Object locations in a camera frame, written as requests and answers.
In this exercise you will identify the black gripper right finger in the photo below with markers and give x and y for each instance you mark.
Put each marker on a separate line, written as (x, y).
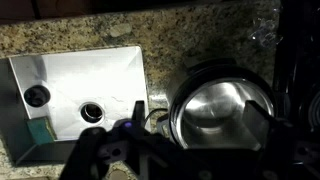
(258, 121)

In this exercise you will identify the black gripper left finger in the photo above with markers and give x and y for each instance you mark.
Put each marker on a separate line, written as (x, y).
(90, 150)

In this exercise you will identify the steel and black rice cooker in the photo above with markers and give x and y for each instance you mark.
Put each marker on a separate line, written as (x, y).
(213, 110)

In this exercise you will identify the green sponge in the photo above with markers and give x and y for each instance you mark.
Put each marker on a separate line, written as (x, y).
(40, 130)

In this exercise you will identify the stainless steel sink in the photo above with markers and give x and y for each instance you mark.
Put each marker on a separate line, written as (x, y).
(83, 76)

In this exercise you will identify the black sink stopper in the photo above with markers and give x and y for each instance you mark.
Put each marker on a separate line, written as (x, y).
(36, 96)

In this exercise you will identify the crumpled clear plastic wrap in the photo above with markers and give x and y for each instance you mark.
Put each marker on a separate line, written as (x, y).
(265, 30)

